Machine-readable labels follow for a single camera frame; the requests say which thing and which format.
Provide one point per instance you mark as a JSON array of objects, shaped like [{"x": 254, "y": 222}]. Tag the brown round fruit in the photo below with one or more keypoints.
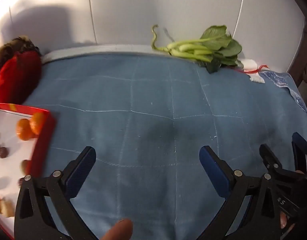
[{"x": 25, "y": 166}]

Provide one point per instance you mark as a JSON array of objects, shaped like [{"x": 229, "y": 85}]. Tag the person's right hand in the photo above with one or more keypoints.
[{"x": 283, "y": 221}]

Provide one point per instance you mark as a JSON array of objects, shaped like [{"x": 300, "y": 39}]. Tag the person's left hand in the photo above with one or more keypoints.
[{"x": 118, "y": 231}]

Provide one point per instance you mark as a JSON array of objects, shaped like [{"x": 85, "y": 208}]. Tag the orange tangerine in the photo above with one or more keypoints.
[
  {"x": 23, "y": 130},
  {"x": 38, "y": 122}
]

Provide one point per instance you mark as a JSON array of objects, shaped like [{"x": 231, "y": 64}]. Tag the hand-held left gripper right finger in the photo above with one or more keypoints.
[{"x": 213, "y": 172}]

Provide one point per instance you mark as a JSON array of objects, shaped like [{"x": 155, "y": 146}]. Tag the red box with white inside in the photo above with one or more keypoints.
[{"x": 43, "y": 140}]

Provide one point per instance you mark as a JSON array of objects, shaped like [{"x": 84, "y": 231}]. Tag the blue patterned towel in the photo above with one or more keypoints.
[{"x": 281, "y": 80}]

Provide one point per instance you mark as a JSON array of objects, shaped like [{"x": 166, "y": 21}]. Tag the blue quilted blanket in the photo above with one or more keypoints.
[{"x": 153, "y": 100}]

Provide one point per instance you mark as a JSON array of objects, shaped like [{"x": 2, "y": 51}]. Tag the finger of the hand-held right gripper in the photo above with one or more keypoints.
[
  {"x": 303, "y": 152},
  {"x": 269, "y": 158}
]

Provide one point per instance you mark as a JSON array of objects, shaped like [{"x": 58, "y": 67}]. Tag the brown fuzzy cloth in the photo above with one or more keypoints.
[{"x": 16, "y": 45}]

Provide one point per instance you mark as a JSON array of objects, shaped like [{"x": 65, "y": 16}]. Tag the white fabric label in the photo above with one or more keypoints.
[{"x": 258, "y": 78}]

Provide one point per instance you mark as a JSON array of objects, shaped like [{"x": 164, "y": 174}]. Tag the white folded cloth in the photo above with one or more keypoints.
[{"x": 249, "y": 64}]

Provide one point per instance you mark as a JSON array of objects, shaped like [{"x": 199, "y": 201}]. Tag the green bok choy bunch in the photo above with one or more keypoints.
[{"x": 193, "y": 50}]

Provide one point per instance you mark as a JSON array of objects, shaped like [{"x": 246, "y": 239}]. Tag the dark red date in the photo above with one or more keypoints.
[{"x": 2, "y": 152}]

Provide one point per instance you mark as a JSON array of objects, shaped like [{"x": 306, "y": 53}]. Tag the red cloth bundle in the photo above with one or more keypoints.
[{"x": 21, "y": 75}]

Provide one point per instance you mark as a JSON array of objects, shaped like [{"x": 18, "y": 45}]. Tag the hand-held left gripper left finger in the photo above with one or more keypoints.
[{"x": 79, "y": 172}]

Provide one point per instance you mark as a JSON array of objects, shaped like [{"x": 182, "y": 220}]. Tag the dark wooden furniture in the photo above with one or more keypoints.
[{"x": 306, "y": 55}]

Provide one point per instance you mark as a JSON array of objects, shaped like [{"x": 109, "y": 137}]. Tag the beige fruit piece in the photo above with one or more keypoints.
[{"x": 7, "y": 207}]

